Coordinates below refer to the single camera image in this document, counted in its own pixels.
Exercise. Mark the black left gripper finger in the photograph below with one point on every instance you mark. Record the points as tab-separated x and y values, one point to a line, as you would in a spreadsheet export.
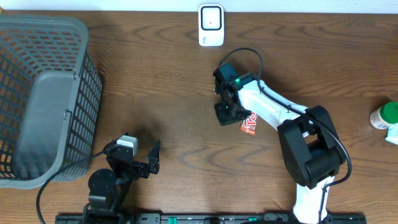
122	140
154	158

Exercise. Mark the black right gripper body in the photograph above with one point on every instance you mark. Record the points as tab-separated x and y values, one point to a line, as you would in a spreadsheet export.
226	113

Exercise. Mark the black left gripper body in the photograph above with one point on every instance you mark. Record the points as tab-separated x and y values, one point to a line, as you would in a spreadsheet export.
139	170

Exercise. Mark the red Top chocolate bar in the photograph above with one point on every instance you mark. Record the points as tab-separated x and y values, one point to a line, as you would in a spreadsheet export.
249	124

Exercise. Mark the green lid jar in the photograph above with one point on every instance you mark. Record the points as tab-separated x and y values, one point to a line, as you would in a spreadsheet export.
385	116

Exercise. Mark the teal wet wipes pack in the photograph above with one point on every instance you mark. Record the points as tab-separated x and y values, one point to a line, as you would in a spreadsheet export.
392	134

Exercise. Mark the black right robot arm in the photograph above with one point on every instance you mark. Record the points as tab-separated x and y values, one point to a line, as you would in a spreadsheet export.
311	148

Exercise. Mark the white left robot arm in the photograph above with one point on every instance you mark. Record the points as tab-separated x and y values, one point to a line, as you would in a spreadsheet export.
109	187

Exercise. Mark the white barcode scanner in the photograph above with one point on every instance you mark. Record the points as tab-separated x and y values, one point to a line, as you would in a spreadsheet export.
211	25

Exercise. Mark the grey plastic basket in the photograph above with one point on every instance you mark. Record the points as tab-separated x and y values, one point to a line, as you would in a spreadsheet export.
50	98

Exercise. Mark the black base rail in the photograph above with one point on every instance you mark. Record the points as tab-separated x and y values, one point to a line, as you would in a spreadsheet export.
155	218

